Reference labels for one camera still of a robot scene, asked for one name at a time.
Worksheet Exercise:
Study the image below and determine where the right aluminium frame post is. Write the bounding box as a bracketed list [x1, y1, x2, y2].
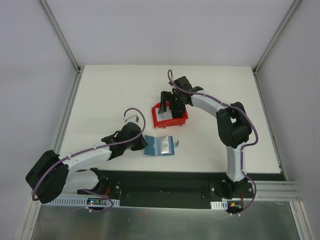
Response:
[252, 0, 303, 76]

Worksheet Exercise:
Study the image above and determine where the white cards stack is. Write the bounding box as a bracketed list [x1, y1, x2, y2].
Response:
[156, 110, 173, 122]

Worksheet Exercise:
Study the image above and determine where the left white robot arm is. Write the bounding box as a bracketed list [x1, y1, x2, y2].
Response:
[25, 122, 148, 204]

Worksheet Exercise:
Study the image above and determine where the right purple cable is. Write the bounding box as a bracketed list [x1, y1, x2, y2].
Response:
[166, 69, 260, 181]

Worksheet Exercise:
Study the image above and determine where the aluminium frame post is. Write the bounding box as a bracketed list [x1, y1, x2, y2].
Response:
[252, 0, 303, 76]
[38, 0, 85, 73]

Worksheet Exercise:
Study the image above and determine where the red plastic bin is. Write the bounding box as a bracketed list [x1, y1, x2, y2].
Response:
[151, 102, 189, 129]

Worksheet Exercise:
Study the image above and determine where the purple cable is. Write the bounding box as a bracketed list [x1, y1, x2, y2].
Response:
[31, 107, 147, 202]
[166, 69, 260, 181]

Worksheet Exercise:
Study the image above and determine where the white cable duct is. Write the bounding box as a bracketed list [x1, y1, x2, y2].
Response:
[210, 200, 228, 211]
[45, 196, 120, 208]

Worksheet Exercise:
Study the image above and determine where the left white cable duct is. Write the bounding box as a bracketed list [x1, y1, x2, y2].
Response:
[45, 196, 120, 208]

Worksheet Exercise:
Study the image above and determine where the right white cable duct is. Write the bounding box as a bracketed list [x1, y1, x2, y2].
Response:
[210, 200, 228, 211]

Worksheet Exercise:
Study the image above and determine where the aluminium rail profile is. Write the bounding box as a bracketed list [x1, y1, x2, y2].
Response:
[249, 181, 303, 201]

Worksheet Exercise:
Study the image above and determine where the left aluminium frame post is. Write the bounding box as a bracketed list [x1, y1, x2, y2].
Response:
[38, 0, 85, 73]

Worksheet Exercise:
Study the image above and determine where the blue card holder wallet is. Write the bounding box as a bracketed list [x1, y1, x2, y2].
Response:
[144, 135, 180, 157]

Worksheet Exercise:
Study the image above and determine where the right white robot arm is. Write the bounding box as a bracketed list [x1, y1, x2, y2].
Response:
[158, 76, 252, 199]

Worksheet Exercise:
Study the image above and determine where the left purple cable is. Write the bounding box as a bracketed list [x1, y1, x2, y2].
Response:
[31, 107, 147, 202]

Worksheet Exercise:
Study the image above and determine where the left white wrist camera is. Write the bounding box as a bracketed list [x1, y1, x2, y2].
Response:
[123, 114, 140, 124]

